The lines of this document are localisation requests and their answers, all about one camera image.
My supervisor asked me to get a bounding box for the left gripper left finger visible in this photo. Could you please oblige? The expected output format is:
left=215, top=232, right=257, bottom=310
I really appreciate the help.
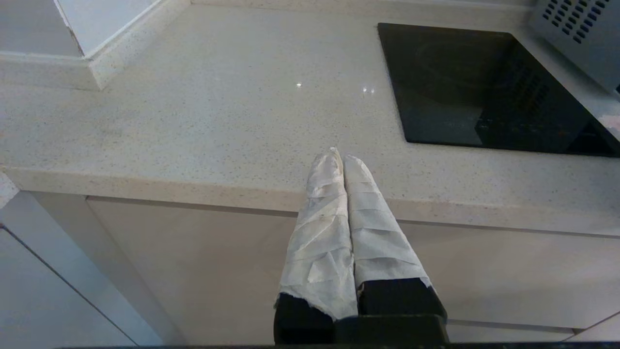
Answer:
left=274, top=147, right=359, bottom=345

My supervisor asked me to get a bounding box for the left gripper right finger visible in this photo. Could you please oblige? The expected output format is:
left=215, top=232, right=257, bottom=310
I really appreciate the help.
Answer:
left=342, top=155, right=448, bottom=318

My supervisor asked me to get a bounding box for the silver microwave oven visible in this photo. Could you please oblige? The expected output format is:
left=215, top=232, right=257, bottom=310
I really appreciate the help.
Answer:
left=529, top=0, right=620, bottom=97

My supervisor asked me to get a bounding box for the beige cabinet front panel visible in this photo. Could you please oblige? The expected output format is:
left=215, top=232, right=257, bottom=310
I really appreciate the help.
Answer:
left=86, top=194, right=302, bottom=346
left=387, top=219, right=620, bottom=342

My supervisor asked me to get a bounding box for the black induction cooktop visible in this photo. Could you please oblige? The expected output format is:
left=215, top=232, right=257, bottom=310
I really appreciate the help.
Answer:
left=377, top=23, right=620, bottom=158

